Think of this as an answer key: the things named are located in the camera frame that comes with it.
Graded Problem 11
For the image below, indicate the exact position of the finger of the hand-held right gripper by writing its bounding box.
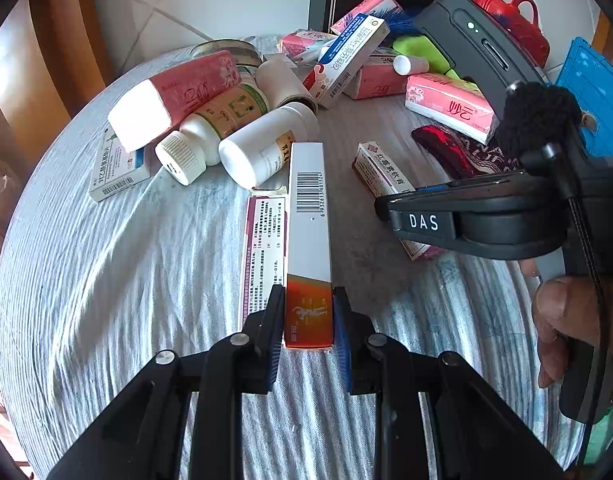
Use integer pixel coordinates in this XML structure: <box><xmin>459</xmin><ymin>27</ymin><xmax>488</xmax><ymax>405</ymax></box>
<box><xmin>375</xmin><ymin>171</ymin><xmax>562</xmax><ymax>221</ymax></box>
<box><xmin>391</xmin><ymin>209</ymin><xmax>566</xmax><ymax>262</ymax></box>

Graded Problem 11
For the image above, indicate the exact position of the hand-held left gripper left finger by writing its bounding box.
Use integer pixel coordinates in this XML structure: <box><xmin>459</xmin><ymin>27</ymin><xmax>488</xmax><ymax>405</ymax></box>
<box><xmin>46</xmin><ymin>285</ymin><xmax>287</xmax><ymax>480</ymax></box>

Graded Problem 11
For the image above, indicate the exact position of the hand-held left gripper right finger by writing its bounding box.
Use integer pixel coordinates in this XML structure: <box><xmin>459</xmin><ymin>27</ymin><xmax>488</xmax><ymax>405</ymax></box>
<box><xmin>333</xmin><ymin>287</ymin><xmax>565</xmax><ymax>480</ymax></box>

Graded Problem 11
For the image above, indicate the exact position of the small red white ointment box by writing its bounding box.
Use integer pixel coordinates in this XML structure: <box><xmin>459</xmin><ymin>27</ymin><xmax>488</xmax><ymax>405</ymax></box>
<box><xmin>353</xmin><ymin>141</ymin><xmax>445</xmax><ymax>262</ymax></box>

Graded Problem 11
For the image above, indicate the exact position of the blue plastic crate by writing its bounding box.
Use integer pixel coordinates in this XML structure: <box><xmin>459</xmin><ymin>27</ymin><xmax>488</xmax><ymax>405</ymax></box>
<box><xmin>554</xmin><ymin>36</ymin><xmax>613</xmax><ymax>161</ymax></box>

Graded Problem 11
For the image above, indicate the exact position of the long white orange box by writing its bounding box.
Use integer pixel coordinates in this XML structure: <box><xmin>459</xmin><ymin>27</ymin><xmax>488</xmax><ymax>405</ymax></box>
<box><xmin>282</xmin><ymin>141</ymin><xmax>336</xmax><ymax>351</ymax></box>

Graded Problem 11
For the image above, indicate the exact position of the person's right hand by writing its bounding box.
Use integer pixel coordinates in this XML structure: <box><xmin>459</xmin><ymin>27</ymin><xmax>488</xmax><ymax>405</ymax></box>
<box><xmin>517</xmin><ymin>257</ymin><xmax>607</xmax><ymax>390</ymax></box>

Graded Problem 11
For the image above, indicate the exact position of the red carry case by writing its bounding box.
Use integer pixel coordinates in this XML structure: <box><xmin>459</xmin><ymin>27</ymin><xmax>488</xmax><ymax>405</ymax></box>
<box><xmin>459</xmin><ymin>0</ymin><xmax>551</xmax><ymax>68</ymax></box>

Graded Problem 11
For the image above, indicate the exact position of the dark red printed pouch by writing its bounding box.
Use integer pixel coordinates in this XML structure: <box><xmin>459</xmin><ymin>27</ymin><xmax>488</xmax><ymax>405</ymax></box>
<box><xmin>411</xmin><ymin>124</ymin><xmax>525</xmax><ymax>181</ymax></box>

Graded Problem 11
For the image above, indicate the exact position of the lime green plush toy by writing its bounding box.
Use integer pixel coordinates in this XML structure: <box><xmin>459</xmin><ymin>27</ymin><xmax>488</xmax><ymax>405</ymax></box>
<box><xmin>391</xmin><ymin>34</ymin><xmax>462</xmax><ymax>81</ymax></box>

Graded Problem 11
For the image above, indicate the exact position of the maroon white medicine box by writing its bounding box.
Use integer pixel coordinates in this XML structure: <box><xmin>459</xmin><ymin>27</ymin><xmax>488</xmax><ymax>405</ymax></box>
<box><xmin>236</xmin><ymin>187</ymin><xmax>290</xmax><ymax>328</ymax></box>

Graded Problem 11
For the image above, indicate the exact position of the small white tube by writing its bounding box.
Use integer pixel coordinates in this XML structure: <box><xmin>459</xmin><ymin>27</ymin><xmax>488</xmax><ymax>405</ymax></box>
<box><xmin>393</xmin><ymin>54</ymin><xmax>431</xmax><ymax>75</ymax></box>

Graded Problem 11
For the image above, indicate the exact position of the blue feather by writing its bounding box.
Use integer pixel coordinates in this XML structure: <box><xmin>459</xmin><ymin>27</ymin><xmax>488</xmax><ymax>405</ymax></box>
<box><xmin>384</xmin><ymin>6</ymin><xmax>427</xmax><ymax>36</ymax></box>

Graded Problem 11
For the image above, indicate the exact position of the white blue red medicine box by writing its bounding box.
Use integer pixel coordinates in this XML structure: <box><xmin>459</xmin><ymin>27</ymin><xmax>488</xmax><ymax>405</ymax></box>
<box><xmin>300</xmin><ymin>12</ymin><xmax>391</xmax><ymax>110</ymax></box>

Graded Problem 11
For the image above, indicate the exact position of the white bottle yellow label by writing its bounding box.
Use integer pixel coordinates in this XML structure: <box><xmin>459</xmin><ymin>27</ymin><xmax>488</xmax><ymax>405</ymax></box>
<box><xmin>218</xmin><ymin>101</ymin><xmax>320</xmax><ymax>190</ymax></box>

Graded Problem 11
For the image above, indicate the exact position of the white cardboard tube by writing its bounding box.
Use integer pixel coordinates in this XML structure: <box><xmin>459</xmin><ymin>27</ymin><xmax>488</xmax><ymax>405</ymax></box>
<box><xmin>255</xmin><ymin>56</ymin><xmax>317</xmax><ymax>111</ymax></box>

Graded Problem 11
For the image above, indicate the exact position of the white bottle green label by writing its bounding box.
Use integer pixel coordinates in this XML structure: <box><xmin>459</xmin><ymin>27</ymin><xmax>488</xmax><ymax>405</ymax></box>
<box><xmin>155</xmin><ymin>82</ymin><xmax>270</xmax><ymax>187</ymax></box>

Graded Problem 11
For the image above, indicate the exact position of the green plastic bag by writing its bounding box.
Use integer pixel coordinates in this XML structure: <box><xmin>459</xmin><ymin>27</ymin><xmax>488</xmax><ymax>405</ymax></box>
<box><xmin>584</xmin><ymin>405</ymin><xmax>613</xmax><ymax>461</ymax></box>

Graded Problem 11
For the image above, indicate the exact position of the long pink tissue pack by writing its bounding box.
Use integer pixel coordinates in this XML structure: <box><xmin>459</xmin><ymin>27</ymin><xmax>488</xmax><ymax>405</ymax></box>
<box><xmin>108</xmin><ymin>50</ymin><xmax>242</xmax><ymax>152</ymax></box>

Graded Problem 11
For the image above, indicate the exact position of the round metal tin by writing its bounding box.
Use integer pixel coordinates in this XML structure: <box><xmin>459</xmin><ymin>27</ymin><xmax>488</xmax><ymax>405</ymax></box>
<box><xmin>190</xmin><ymin>39</ymin><xmax>262</xmax><ymax>72</ymax></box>

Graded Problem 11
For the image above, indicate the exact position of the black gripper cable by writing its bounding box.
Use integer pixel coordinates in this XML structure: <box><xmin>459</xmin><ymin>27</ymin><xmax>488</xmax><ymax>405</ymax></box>
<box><xmin>547</xmin><ymin>145</ymin><xmax>612</xmax><ymax>466</ymax></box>

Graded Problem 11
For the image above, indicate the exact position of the wooden wall frame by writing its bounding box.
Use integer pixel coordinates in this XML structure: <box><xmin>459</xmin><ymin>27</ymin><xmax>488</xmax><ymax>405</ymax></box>
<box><xmin>0</xmin><ymin>0</ymin><xmax>117</xmax><ymax>171</ymax></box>

